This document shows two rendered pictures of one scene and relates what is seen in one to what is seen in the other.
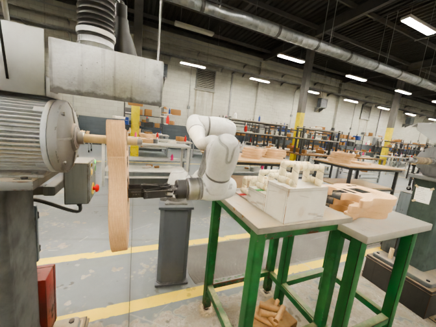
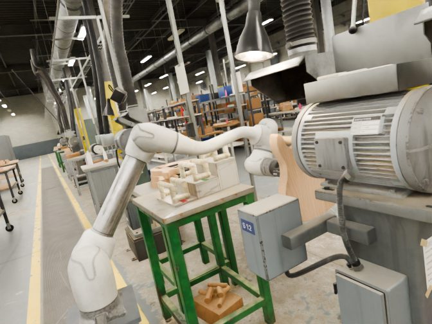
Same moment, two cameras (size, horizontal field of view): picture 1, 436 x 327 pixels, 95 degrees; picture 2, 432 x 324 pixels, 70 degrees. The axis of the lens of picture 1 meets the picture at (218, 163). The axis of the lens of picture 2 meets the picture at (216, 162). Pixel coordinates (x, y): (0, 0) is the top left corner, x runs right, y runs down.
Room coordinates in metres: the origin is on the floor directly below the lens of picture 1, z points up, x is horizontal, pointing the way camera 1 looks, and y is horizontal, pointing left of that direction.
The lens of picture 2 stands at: (1.15, 1.52, 1.42)
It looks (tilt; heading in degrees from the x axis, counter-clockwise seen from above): 10 degrees down; 265
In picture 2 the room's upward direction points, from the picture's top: 11 degrees counter-clockwise
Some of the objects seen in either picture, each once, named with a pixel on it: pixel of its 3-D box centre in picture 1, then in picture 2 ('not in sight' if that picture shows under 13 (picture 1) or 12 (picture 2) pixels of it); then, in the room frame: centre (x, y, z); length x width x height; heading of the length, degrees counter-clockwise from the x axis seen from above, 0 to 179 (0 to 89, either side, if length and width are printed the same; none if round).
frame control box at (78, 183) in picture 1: (62, 187); (296, 247); (0.90, 0.72, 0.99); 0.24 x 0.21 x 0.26; 113
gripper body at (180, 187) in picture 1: (173, 189); (281, 168); (0.74, 0.16, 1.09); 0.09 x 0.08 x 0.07; 113
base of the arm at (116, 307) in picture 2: (174, 198); (100, 308); (1.62, 0.34, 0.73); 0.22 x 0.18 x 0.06; 106
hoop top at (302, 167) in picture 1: (309, 167); not in sight; (0.95, -0.44, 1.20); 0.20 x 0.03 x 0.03; 116
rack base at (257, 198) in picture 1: (274, 196); (197, 184); (1.13, -0.35, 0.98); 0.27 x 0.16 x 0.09; 117
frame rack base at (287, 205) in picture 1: (295, 199); (216, 171); (0.99, -0.42, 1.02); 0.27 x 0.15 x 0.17; 117
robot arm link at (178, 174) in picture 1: (178, 182); (91, 274); (1.63, 0.31, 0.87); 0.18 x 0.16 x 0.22; 109
